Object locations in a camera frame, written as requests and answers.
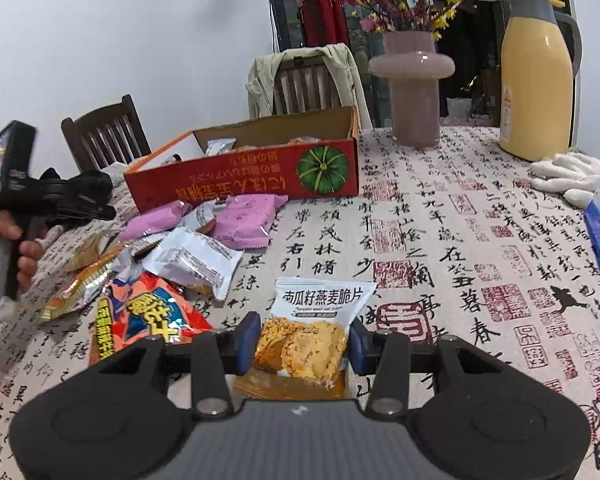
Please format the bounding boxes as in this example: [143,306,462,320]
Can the calligraphy printed tablecloth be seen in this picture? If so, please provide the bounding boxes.
[0,125,600,480]

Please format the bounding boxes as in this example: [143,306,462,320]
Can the pink snack packet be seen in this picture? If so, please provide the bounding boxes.
[117,200,193,242]
[212,194,289,251]

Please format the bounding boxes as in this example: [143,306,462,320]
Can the beige jacket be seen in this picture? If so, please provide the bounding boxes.
[246,44,373,131]

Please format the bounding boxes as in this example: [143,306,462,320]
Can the pink glass vase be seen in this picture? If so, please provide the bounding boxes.
[368,30,456,148]

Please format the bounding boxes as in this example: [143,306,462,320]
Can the dark wooden chair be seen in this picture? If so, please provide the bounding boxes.
[61,94,152,173]

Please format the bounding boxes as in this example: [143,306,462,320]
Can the red chips bag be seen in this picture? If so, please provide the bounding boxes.
[89,274,215,366]

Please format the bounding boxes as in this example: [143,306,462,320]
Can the person's left hand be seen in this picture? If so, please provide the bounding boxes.
[0,210,47,292]

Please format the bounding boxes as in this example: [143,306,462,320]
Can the red cardboard box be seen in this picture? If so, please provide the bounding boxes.
[124,106,361,213]

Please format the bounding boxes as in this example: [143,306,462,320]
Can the silver snack packet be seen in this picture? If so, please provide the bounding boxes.
[205,139,238,157]

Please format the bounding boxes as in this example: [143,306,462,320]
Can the red hanging garment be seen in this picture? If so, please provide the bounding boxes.
[300,0,351,51]

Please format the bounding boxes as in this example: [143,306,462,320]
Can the white cotton gloves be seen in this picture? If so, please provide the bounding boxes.
[530,152,600,208]

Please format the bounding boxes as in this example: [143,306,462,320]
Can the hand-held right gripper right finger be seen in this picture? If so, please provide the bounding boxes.
[349,321,503,417]

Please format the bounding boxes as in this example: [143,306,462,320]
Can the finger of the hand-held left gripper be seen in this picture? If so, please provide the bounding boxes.
[42,180,117,222]

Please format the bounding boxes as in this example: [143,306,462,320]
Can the brown wooden chair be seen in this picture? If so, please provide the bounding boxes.
[272,55,343,116]

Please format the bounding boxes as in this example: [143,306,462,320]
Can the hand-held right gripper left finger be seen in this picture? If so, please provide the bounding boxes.
[100,311,263,418]

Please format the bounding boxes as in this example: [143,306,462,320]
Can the yellow thermos jug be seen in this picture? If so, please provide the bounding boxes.
[498,0,583,162]

